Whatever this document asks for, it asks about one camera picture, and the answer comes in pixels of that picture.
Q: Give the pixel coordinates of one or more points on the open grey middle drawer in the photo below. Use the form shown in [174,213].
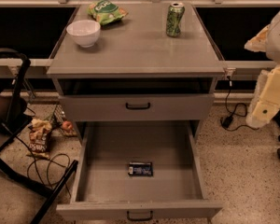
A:
[103,189]

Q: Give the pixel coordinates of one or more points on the grey drawer cabinet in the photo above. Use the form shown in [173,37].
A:
[136,57]

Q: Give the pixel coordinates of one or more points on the closed grey top drawer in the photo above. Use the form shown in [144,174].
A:
[136,107]

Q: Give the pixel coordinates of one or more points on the red apple on floor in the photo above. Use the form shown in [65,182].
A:
[67,126]

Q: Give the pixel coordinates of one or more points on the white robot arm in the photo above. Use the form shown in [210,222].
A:
[273,40]

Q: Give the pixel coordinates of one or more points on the white bowl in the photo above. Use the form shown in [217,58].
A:
[85,32]

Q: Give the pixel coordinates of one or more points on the green soda can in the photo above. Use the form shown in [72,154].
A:
[174,15]

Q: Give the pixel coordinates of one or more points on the black power adapter with cable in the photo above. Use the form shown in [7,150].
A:
[226,122]

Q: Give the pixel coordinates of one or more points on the brown snack bag on floor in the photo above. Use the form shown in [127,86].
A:
[39,135]

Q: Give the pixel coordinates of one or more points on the wire basket on floor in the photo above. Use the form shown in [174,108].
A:
[56,119]

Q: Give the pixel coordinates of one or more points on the black chair frame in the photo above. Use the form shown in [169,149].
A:
[11,124]

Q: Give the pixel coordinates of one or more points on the green chip bag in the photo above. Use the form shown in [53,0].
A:
[105,12]

